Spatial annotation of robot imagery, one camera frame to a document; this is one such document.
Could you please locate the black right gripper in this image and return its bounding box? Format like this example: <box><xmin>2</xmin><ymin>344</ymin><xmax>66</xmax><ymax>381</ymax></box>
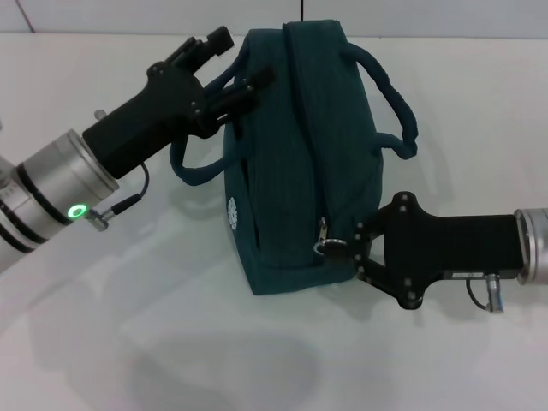
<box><xmin>323</xmin><ymin>191</ymin><xmax>526</xmax><ymax>310</ymax></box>

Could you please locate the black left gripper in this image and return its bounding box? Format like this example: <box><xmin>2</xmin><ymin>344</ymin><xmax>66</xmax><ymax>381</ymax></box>
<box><xmin>80</xmin><ymin>25</ymin><xmax>276</xmax><ymax>181</ymax></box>

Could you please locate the dark teal fabric bag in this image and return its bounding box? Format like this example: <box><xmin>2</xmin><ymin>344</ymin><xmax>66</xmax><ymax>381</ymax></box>
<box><xmin>169</xmin><ymin>19</ymin><xmax>419</xmax><ymax>296</ymax></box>

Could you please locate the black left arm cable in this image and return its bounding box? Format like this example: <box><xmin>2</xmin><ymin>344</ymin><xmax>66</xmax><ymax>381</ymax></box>
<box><xmin>83</xmin><ymin>164</ymin><xmax>150</xmax><ymax>232</ymax></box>

